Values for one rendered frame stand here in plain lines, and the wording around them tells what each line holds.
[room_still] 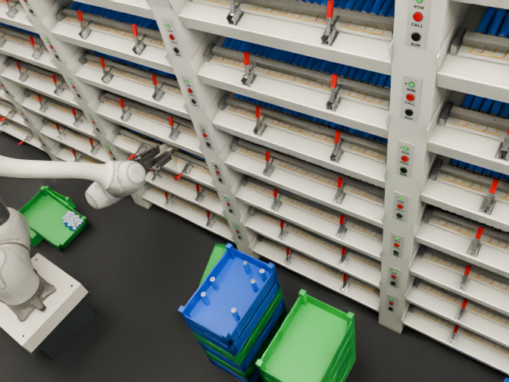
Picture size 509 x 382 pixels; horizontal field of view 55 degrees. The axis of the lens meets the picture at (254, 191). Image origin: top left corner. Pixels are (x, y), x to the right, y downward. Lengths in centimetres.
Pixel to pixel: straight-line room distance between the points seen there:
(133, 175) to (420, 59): 99
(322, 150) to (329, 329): 64
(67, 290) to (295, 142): 119
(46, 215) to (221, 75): 160
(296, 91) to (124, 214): 156
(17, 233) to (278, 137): 118
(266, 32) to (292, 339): 101
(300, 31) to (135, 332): 154
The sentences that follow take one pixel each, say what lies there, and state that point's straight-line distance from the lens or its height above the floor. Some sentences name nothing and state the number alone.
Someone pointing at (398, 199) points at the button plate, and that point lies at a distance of 138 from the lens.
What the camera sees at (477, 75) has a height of 127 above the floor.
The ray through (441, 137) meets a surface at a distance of 120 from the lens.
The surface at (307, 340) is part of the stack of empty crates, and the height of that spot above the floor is 32.
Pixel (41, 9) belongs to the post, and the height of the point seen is 115.
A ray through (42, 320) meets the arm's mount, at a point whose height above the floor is 27.
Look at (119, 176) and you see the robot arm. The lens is 167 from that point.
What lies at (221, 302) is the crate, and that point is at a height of 40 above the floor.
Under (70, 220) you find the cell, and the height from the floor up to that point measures 8.
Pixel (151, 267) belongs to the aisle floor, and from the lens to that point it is 242.
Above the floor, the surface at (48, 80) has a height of 70.
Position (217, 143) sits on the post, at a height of 78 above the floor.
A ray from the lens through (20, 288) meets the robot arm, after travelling 211.
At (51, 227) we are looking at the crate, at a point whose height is 5.
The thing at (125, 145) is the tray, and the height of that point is 50.
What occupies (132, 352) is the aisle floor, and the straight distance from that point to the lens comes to 224.
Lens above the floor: 191
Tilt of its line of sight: 49 degrees down
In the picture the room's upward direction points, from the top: 15 degrees counter-clockwise
